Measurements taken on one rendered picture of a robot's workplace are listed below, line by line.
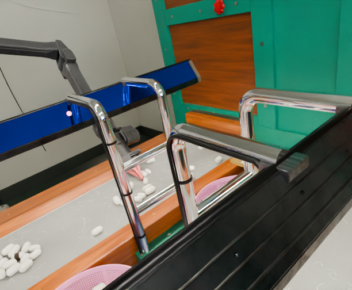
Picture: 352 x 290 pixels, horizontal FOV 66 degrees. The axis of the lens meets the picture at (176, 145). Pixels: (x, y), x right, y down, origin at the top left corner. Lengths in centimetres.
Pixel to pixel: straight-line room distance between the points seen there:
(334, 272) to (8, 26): 275
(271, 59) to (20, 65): 234
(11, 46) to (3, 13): 157
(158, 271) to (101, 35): 301
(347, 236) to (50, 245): 75
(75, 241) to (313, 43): 84
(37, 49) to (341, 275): 126
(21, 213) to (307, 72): 98
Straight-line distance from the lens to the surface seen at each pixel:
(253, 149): 26
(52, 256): 84
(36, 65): 288
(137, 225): 69
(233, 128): 100
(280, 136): 97
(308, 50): 86
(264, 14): 90
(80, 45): 303
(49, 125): 68
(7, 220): 104
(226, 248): 20
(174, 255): 18
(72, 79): 121
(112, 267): 69
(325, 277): 65
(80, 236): 85
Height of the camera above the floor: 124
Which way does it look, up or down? 25 degrees down
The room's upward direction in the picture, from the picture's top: 12 degrees counter-clockwise
